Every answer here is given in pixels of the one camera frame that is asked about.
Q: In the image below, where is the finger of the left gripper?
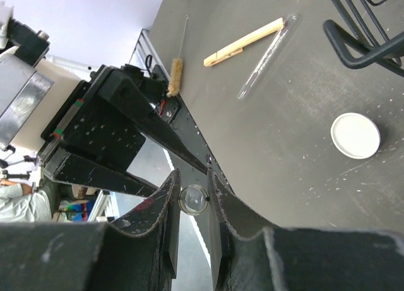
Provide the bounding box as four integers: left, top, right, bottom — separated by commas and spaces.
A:
44, 148, 158, 198
126, 69, 207, 174

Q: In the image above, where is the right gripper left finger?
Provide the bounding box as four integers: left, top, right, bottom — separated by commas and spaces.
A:
1, 170, 181, 290

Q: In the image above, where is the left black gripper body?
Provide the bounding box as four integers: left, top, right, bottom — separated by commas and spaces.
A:
40, 64, 146, 177

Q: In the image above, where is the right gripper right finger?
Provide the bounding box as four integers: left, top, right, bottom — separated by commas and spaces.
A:
207, 170, 403, 290

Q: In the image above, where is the clear test tube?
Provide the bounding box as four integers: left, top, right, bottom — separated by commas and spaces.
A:
179, 184, 209, 217
237, 15, 302, 100

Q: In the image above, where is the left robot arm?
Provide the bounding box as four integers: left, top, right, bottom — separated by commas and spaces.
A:
1, 4, 207, 197

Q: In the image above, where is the person in white shirt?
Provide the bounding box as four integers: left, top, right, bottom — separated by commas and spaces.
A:
1, 182, 52, 223

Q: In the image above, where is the wooden test tube clamp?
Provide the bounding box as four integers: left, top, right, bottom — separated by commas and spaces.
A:
203, 18, 285, 67

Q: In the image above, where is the white round lid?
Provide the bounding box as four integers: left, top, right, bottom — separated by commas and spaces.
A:
330, 112, 381, 160

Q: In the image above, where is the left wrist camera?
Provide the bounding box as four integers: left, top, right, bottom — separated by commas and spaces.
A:
1, 1, 50, 66

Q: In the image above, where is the black wire dish rack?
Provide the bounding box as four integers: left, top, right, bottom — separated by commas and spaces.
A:
323, 0, 403, 77

